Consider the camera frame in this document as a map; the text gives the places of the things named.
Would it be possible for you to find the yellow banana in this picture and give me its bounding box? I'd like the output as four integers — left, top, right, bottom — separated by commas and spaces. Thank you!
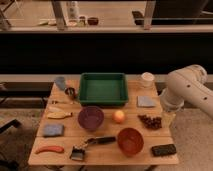
47, 107, 73, 119

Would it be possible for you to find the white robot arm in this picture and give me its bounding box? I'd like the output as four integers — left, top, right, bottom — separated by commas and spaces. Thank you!
160, 65, 213, 120

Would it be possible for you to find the small metal cup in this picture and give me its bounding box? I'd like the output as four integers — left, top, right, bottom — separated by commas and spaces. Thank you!
65, 87, 77, 99

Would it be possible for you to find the white paper cup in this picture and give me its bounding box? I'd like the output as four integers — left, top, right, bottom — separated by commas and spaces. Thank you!
140, 72, 155, 87

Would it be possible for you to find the green plastic tray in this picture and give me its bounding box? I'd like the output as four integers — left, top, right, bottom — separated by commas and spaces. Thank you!
78, 73, 129, 106

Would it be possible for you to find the yellow apple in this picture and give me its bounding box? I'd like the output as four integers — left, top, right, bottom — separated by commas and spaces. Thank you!
112, 110, 125, 123

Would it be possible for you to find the purple bowl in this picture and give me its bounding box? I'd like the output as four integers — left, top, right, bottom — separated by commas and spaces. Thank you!
78, 106, 104, 131

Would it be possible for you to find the grey cloth square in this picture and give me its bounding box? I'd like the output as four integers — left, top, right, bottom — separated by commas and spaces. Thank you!
137, 96, 155, 107

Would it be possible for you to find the red bowl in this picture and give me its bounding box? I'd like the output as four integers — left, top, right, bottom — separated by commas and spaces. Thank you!
117, 128, 144, 157

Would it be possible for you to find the bunch of dark grapes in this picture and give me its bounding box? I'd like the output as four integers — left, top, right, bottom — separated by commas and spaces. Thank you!
138, 115, 162, 130

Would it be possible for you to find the dark bowl on shelf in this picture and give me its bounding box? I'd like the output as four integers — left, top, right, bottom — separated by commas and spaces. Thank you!
87, 17, 99, 26

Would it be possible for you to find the blue sponge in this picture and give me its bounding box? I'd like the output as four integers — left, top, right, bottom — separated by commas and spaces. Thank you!
43, 124, 64, 137

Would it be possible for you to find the small jar on shelf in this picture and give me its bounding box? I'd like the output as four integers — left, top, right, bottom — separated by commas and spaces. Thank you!
79, 16, 86, 26

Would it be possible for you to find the orange carrot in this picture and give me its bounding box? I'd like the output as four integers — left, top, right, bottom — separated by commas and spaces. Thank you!
35, 146, 64, 154

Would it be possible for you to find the clear bottle on shelf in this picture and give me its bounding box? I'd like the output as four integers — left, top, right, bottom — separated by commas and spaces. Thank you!
66, 1, 79, 26

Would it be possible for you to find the black sponge block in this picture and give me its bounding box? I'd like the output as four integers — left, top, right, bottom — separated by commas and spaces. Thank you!
151, 144, 176, 157

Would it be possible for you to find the black handled spatula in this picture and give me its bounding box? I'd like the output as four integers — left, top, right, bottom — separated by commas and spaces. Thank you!
70, 136, 116, 161

